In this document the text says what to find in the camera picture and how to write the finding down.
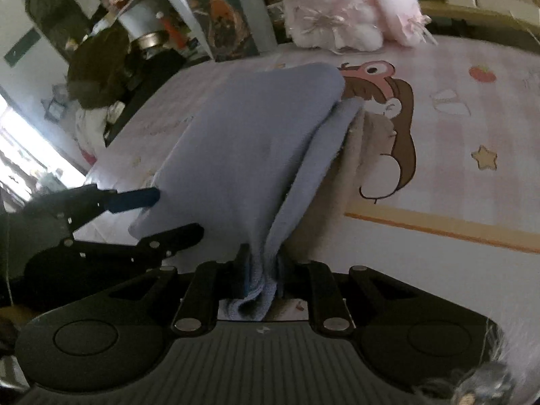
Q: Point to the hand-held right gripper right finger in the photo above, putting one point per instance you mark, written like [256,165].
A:
[320,293]

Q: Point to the illustrated poster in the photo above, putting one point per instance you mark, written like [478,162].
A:
[219,12]

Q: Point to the white fluffy cloth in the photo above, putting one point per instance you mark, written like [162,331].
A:
[506,371]

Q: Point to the dark clothing pile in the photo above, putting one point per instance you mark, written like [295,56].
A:
[109,71]

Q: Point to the light blue towel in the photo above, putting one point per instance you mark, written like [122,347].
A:
[253,147]

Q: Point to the pink printed bed sheet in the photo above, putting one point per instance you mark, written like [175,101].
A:
[455,143]

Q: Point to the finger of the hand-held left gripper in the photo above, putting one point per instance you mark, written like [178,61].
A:
[168,238]
[135,199]

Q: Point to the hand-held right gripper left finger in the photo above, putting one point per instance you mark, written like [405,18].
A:
[202,291]

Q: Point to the metal bowl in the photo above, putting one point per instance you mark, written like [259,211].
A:
[148,44]

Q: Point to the white pink plush bunny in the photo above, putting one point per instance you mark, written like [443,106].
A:
[341,12]

